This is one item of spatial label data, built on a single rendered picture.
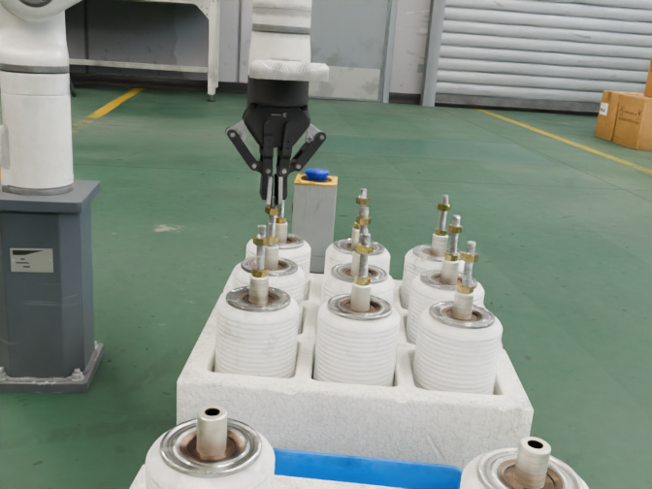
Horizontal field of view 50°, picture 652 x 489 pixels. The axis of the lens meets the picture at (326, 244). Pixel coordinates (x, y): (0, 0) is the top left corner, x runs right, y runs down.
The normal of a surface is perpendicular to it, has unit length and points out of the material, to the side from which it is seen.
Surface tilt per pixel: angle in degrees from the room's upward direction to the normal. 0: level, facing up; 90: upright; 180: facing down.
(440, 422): 90
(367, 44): 90
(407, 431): 90
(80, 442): 0
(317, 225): 90
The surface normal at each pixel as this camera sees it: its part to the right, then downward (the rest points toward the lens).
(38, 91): 0.41, 0.29
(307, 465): -0.06, 0.25
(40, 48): 0.22, -0.82
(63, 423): 0.07, -0.95
